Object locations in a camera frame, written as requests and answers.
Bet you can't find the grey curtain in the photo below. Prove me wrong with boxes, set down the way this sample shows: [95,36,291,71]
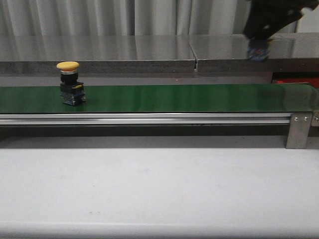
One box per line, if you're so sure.
[0,0,301,37]

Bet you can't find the aluminium conveyor side rail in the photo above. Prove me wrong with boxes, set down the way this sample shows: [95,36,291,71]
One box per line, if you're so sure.
[0,113,292,126]

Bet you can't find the grey counter left slab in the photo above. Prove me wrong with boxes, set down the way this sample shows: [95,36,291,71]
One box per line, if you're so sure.
[0,36,196,75]

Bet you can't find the grey counter right slab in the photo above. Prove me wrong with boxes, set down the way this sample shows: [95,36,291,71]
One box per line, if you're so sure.
[188,33,319,73]

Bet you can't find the yellow mushroom push button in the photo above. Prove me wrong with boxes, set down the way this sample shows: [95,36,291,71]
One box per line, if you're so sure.
[56,61,86,106]

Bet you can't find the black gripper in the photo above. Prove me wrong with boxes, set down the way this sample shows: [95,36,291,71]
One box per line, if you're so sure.
[243,0,319,40]

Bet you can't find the green conveyor belt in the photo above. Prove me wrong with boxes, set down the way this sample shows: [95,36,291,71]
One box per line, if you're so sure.
[0,84,319,114]

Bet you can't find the steel conveyor support bracket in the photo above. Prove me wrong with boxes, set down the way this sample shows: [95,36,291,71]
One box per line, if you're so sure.
[286,113,312,149]

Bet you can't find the grey counter slab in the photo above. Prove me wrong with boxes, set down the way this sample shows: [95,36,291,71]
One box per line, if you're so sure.
[0,36,196,75]
[188,33,319,73]

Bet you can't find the red plastic tray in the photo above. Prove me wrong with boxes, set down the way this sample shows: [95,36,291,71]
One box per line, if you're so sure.
[273,78,319,89]

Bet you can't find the steel end bracket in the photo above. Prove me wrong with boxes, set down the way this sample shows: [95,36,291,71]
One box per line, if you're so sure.
[310,111,319,137]

